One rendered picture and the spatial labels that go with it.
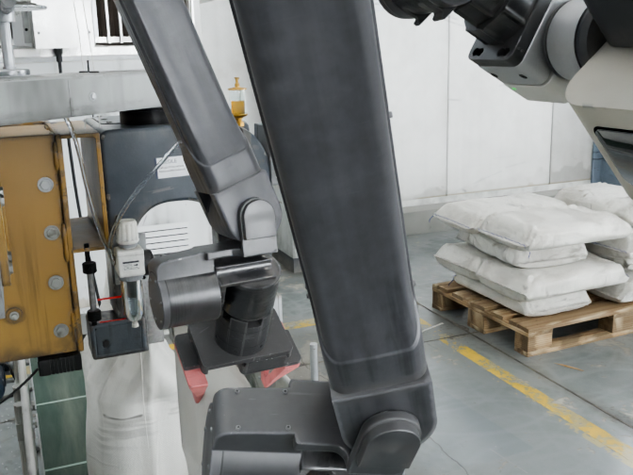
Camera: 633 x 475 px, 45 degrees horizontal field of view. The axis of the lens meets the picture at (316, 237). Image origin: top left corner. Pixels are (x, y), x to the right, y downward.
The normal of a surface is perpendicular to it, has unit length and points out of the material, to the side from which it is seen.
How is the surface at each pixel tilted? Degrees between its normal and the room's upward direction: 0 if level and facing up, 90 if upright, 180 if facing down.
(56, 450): 0
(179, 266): 84
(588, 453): 0
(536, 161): 90
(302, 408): 29
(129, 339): 90
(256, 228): 84
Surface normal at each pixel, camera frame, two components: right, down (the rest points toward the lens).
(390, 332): 0.11, 0.45
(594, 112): -0.69, 0.71
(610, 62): -0.61, -0.67
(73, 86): 0.87, 0.10
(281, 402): 0.14, -0.76
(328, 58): 0.15, 0.63
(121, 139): 0.38, 0.22
